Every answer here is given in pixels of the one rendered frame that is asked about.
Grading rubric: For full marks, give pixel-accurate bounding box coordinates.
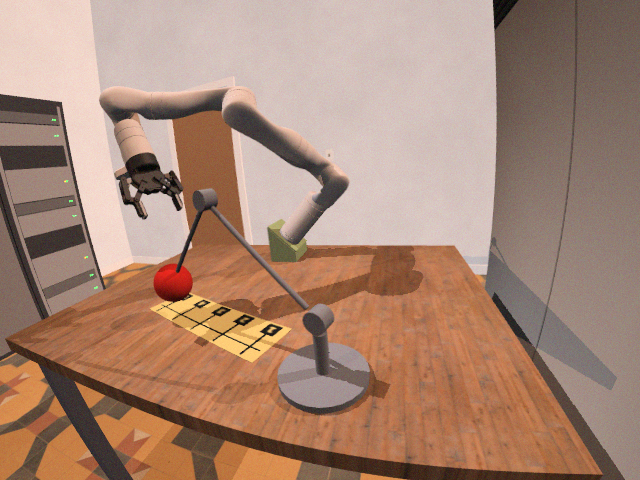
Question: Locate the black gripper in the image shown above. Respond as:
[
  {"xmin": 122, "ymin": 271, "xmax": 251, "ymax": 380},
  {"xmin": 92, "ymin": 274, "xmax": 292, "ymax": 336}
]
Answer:
[{"xmin": 119, "ymin": 152, "xmax": 184, "ymax": 220}]

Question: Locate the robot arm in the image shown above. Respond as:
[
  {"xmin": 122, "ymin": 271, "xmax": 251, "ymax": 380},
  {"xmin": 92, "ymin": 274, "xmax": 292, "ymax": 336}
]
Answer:
[{"xmin": 99, "ymin": 86, "xmax": 349, "ymax": 244}]

